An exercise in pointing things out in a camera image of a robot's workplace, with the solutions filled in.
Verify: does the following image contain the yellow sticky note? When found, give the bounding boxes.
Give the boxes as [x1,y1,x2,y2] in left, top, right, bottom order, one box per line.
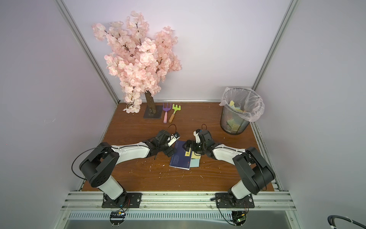
[191,152,201,159]

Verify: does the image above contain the black cable bottom right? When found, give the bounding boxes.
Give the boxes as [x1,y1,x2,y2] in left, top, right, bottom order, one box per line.
[327,215,366,229]

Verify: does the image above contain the dark blue book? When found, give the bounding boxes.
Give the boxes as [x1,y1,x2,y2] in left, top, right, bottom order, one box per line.
[169,140,191,170]

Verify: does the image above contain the black mesh waste bin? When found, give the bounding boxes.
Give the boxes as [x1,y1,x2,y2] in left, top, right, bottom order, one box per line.
[220,100,249,135]

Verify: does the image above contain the purple garden fork toy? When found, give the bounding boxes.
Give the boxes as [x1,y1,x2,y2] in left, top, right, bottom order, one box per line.
[163,103,172,124]

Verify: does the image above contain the green garden rake toy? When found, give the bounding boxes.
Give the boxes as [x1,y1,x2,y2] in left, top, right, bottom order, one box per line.
[169,104,181,123]

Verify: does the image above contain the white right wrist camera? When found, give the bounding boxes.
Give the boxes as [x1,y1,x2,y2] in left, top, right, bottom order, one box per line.
[193,129,201,144]

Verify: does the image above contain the blue sticky note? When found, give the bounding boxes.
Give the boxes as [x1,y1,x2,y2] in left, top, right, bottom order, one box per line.
[190,158,200,168]

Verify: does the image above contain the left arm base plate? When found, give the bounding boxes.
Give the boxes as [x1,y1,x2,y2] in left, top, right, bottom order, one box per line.
[102,192,142,209]

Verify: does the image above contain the aluminium front rail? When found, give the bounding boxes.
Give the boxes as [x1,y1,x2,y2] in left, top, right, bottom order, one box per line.
[61,191,296,211]

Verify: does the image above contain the clear plastic bin liner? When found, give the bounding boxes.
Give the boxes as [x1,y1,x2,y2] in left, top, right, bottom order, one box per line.
[219,87,265,123]

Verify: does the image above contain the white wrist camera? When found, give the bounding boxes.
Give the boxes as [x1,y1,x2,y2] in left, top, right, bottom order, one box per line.
[167,132,180,147]
[193,129,201,144]

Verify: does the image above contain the dark square tree base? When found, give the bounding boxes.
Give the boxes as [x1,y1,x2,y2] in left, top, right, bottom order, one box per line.
[143,105,163,119]

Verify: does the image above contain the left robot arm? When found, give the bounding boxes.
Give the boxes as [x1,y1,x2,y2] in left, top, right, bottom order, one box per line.
[79,130,180,207]

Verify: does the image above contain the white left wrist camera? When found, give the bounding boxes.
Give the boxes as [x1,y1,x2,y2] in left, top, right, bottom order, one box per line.
[167,132,180,147]

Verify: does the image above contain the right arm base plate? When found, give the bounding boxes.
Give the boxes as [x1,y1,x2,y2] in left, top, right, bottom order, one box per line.
[211,192,255,209]

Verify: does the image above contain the pink cherry blossom tree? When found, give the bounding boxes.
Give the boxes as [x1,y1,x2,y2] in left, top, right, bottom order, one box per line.
[92,11,182,113]

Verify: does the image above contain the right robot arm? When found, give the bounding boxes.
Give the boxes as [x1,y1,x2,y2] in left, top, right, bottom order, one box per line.
[183,129,275,200]

